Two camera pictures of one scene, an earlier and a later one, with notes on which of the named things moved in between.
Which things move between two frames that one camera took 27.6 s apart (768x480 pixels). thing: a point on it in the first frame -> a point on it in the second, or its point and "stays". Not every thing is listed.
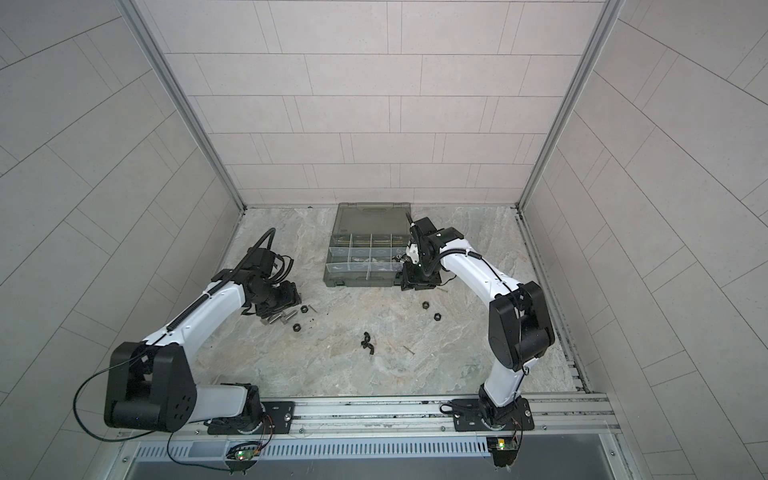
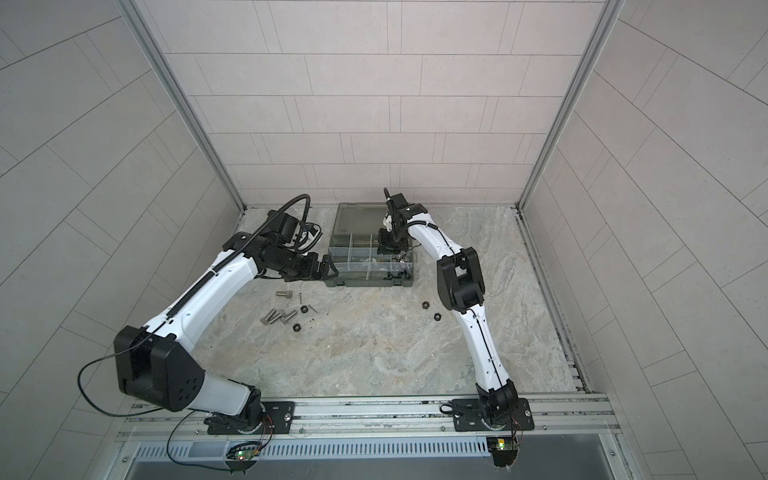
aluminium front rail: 418,420 stays
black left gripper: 291,296 -> 313,273
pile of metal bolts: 283,316 stays
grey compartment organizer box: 365,239 stays
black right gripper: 410,279 -> 388,246
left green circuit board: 244,455 stays
